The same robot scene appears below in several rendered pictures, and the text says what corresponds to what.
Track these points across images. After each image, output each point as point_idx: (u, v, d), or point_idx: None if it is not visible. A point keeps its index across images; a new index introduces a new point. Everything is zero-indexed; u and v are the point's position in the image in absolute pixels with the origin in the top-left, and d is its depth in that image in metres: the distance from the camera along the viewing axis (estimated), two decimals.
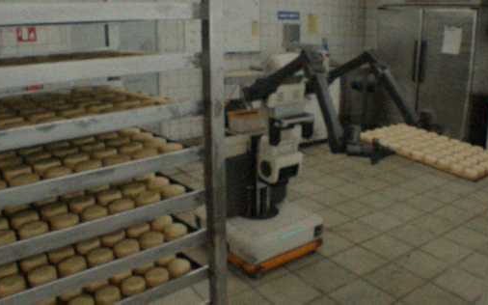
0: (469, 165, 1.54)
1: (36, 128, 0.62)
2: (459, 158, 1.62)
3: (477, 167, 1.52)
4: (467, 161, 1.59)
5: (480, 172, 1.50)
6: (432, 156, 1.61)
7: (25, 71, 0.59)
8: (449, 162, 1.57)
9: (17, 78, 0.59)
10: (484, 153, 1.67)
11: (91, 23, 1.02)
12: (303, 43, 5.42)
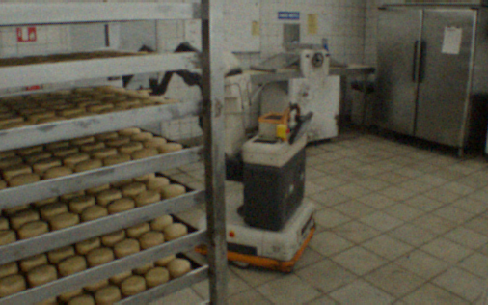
0: None
1: (36, 128, 0.62)
2: None
3: None
4: None
5: None
6: None
7: (25, 71, 0.59)
8: None
9: (17, 78, 0.59)
10: None
11: (91, 23, 1.02)
12: (303, 43, 5.42)
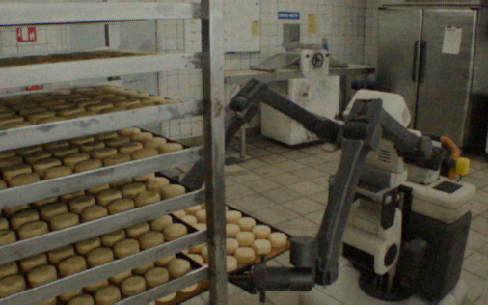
0: None
1: (36, 128, 0.62)
2: None
3: None
4: None
5: None
6: None
7: (25, 71, 0.59)
8: None
9: (17, 78, 0.59)
10: None
11: (91, 23, 1.02)
12: (303, 43, 5.42)
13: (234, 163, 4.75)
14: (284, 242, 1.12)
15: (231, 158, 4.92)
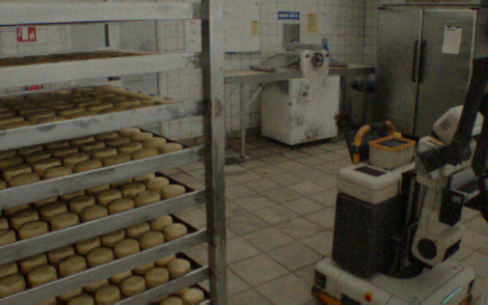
0: None
1: (36, 128, 0.62)
2: None
3: None
4: None
5: None
6: None
7: (25, 71, 0.59)
8: None
9: (17, 78, 0.59)
10: None
11: (91, 23, 1.02)
12: (303, 43, 5.42)
13: (234, 163, 4.75)
14: (201, 301, 0.96)
15: (231, 158, 4.92)
